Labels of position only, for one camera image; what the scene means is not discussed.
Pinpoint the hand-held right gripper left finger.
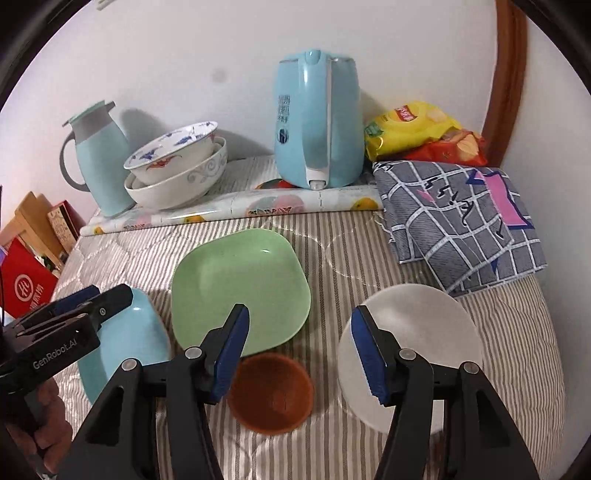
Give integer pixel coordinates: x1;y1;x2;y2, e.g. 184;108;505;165
55;303;250;480

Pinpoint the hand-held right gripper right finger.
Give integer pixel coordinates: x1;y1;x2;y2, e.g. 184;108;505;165
349;305;541;480

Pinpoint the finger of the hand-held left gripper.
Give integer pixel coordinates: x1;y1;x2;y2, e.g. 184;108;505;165
18;285;101;329
51;283;134;331

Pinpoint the light blue square bowl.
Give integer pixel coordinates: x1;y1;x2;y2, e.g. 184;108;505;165
78;288;172;406

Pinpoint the small brown bowl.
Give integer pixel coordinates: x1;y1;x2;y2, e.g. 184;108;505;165
227;353;315;433

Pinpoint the plain white bowl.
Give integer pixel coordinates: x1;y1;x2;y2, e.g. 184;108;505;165
337;284;484;435

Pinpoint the green square plate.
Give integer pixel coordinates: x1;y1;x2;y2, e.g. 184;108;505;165
171;229;311;352

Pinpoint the person's left hand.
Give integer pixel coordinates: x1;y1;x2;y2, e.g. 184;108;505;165
7;378;75;476

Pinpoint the dark red patterned box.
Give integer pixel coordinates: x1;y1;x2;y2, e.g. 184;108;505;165
46;200;86;252

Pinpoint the plain cardboard box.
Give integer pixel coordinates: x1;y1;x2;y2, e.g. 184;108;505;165
0;191;65;268

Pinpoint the white grey swirl bowl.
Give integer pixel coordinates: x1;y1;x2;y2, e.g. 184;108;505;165
124;137;229;210

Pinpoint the light blue thermos jug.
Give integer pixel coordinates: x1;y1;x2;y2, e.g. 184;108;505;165
61;100;136;217

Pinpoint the rolled fruit print tablecloth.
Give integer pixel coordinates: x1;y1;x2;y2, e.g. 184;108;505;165
79;181;385;237

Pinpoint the blue flower patterned bowl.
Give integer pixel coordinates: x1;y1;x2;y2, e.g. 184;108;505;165
123;121;219;185

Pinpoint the grey checked folded cloth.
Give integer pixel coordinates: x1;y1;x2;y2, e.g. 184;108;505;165
372;160;548;297

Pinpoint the red chip bag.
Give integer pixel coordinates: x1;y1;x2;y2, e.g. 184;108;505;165
406;129;488;167

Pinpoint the yellow chip bag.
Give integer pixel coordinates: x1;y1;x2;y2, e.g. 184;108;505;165
364;100;462;161

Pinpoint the light blue electric kettle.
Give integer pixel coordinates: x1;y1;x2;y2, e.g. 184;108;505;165
273;48;365;191

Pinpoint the brown wooden door frame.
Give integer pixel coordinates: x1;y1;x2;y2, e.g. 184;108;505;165
480;0;529;169

